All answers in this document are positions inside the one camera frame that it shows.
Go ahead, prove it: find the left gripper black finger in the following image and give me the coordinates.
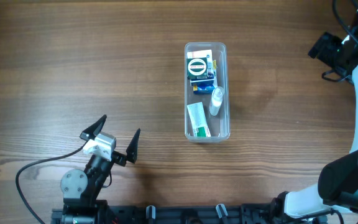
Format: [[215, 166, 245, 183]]
[[80, 114, 107, 141], [126, 128, 141, 164]]

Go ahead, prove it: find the white green medicine box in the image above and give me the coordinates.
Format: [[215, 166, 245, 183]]
[[186, 102, 211, 138]]

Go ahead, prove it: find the blue VapoDrops box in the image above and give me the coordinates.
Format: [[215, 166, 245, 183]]
[[192, 58, 219, 95]]

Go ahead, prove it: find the white spray bottle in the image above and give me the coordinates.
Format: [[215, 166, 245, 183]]
[[209, 86, 224, 116]]

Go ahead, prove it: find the dark green round-logo box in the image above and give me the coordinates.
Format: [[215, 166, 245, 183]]
[[186, 57, 208, 80]]

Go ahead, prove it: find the white Hansaplast box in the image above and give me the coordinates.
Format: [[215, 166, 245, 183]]
[[186, 50, 214, 86]]

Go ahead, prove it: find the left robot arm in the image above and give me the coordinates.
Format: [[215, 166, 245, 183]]
[[60, 115, 140, 224]]

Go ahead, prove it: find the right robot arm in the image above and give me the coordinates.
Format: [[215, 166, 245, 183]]
[[266, 1, 358, 223]]

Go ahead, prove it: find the clear plastic container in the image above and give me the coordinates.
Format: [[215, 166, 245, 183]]
[[184, 42, 230, 142]]

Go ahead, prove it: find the left black cable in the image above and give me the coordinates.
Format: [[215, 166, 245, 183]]
[[15, 141, 88, 224]]

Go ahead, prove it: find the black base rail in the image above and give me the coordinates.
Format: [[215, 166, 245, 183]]
[[50, 203, 328, 224]]

